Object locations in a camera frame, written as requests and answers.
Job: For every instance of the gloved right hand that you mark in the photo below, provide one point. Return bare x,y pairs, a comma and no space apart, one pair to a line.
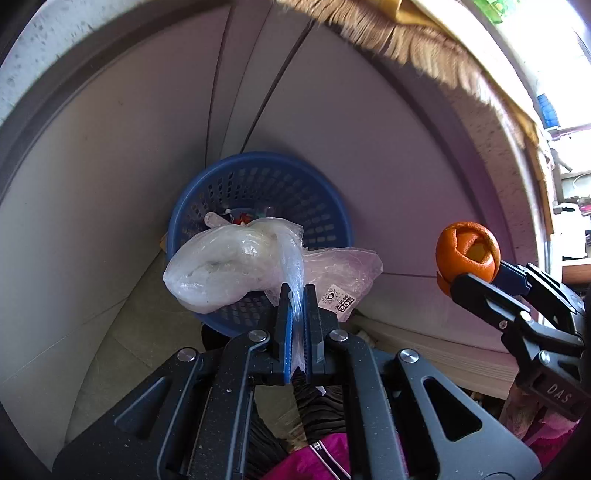
543,430

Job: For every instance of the blue trash basket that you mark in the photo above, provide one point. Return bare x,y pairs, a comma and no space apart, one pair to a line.
252,186

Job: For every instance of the blue container on sill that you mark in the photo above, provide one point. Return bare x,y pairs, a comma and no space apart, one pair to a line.
548,112

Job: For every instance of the green dish soap bottle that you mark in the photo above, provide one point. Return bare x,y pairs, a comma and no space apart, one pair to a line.
495,10

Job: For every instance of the clear plastic bag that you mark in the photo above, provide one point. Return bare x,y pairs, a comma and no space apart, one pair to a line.
230,277

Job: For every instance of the orange peel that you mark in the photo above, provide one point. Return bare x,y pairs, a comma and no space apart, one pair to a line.
466,248

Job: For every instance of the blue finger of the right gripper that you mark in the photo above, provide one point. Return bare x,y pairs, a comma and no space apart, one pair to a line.
488,302
512,280

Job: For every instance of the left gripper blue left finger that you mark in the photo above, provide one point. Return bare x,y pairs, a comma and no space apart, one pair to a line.
283,333

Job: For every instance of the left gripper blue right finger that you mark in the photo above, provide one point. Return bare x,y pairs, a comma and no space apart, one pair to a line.
316,326

